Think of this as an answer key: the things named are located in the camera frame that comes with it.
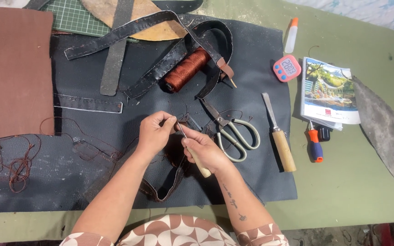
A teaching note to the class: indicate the person's left hand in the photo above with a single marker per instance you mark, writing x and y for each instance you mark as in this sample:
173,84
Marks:
154,135

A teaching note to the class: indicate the person's right hand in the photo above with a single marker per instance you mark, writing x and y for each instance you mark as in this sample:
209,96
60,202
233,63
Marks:
207,150

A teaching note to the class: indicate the small brown leather piece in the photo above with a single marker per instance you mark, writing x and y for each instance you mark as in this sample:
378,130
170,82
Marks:
182,127

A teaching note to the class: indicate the large black leather sheet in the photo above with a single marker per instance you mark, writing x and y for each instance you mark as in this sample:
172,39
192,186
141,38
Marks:
251,143

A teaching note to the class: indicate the small wooden stick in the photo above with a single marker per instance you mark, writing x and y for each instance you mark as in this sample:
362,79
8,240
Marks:
233,83

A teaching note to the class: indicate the brown thread spool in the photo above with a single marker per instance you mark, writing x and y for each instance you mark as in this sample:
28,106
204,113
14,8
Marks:
186,70

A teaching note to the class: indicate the short black leather strip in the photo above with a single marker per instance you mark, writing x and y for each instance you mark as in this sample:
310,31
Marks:
87,103

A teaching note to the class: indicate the grey flat leather strip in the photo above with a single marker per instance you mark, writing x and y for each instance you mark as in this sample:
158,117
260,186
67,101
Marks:
115,61

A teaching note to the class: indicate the person's patterned brown white shirt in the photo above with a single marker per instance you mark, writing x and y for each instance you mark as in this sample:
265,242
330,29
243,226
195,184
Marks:
176,232

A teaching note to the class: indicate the tan leather piece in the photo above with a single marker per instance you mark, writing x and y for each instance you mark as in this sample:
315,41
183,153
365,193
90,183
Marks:
156,29

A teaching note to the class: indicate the orange and blue screwdriver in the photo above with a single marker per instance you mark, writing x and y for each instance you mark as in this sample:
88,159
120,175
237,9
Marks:
315,147

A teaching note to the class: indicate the pink digital timer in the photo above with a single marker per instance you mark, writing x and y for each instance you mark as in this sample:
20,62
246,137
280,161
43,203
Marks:
287,68

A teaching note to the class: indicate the small black case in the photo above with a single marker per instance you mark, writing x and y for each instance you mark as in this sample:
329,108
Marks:
323,133

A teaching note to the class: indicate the printed booklet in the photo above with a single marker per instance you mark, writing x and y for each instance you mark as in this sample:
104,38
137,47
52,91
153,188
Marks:
330,92

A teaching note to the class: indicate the tangle of brown thread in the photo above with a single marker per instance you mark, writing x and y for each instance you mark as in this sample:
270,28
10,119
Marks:
17,167

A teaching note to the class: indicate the white glue bottle orange cap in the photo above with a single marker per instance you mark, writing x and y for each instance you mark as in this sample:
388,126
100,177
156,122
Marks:
291,36

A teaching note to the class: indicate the green cutting mat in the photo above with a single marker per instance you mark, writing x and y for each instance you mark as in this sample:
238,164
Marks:
70,17

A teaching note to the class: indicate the brown leather sheet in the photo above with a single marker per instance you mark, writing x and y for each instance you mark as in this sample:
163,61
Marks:
12,71

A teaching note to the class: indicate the grey leather offcut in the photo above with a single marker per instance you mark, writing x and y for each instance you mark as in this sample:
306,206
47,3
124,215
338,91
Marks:
385,136

